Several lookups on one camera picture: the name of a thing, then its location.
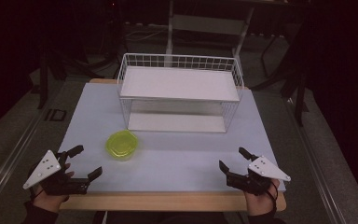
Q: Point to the person's right hand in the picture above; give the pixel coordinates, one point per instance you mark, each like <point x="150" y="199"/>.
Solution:
<point x="261" y="200"/>

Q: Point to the metal frame stand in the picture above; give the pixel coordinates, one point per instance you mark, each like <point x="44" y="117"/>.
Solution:
<point x="208" y="28"/>

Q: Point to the green lidded plastic container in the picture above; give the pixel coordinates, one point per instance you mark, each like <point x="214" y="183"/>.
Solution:
<point x="121" y="144"/>

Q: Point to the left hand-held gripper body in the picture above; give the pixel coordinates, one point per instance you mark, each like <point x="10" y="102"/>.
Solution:
<point x="48" y="174"/>

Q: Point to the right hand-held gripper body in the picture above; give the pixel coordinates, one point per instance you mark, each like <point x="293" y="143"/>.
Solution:
<point x="258" y="175"/>

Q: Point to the light blue table mat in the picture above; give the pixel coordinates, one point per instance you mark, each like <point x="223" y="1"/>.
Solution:
<point x="174" y="155"/>

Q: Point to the black tripod stand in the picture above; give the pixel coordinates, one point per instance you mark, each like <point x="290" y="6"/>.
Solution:
<point x="292" y="68"/>

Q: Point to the person's left hand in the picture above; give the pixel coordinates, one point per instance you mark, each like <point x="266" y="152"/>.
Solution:
<point x="51" y="196"/>

